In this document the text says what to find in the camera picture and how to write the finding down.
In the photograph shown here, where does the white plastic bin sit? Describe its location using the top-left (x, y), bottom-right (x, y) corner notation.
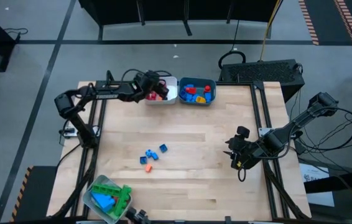
top-left (141, 77), bottom-right (179, 106)

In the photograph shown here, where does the teal plastic bin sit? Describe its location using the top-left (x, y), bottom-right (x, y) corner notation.
top-left (178, 77), bottom-right (217, 106)

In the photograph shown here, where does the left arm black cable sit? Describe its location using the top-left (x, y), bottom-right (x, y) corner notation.
top-left (121, 68), bottom-right (173, 82)

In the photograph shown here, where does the black table leg bar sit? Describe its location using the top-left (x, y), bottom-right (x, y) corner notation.
top-left (303, 167), bottom-right (352, 194)

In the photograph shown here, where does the black aluminium table frame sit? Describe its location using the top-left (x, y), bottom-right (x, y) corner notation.
top-left (51, 70), bottom-right (313, 224)

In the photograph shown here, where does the black partition panel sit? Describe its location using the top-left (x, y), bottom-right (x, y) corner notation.
top-left (78, 0), bottom-right (284, 40)

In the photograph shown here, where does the thin black floor cable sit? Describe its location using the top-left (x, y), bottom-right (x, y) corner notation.
top-left (4, 27), bottom-right (29, 42)

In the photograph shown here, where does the grey plastic bin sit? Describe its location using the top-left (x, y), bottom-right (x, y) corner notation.
top-left (82, 174), bottom-right (133, 224)

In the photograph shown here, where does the black handheld device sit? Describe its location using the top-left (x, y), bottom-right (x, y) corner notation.
top-left (125, 207), bottom-right (152, 224)

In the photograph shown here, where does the black mat with striped edges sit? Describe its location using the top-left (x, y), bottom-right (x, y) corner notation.
top-left (298, 0), bottom-right (352, 47)
top-left (9, 165), bottom-right (59, 223)

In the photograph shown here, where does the white printed paper sheet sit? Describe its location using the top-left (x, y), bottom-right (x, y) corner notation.
top-left (299, 162), bottom-right (336, 208)

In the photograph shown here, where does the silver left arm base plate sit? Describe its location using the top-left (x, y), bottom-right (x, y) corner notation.
top-left (58, 126), bottom-right (80, 139)

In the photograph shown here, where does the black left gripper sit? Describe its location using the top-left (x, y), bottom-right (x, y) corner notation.
top-left (133, 70), bottom-right (170, 102)

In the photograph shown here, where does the black looped floor cable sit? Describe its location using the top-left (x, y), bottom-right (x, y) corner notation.
top-left (218, 19), bottom-right (247, 71)

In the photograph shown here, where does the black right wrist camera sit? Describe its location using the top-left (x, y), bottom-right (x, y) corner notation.
top-left (236, 125), bottom-right (251, 139)

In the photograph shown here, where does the large blue building block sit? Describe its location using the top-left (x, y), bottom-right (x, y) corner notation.
top-left (90, 192), bottom-right (116, 213)

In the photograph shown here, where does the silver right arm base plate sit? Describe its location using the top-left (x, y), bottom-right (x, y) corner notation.
top-left (257, 127), bottom-right (273, 138)

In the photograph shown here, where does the black perforated computer tower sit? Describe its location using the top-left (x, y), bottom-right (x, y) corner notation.
top-left (218, 58), bottom-right (306, 103)

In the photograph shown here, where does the large green building block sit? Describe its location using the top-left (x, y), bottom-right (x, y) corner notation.
top-left (91, 184), bottom-right (123, 198)
top-left (109, 184), bottom-right (132, 220)

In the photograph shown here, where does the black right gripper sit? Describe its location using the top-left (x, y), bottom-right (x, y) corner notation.
top-left (222, 136), bottom-right (267, 170)

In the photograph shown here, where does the yellow cable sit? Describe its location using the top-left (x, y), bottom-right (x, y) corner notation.
top-left (258, 0), bottom-right (282, 62)

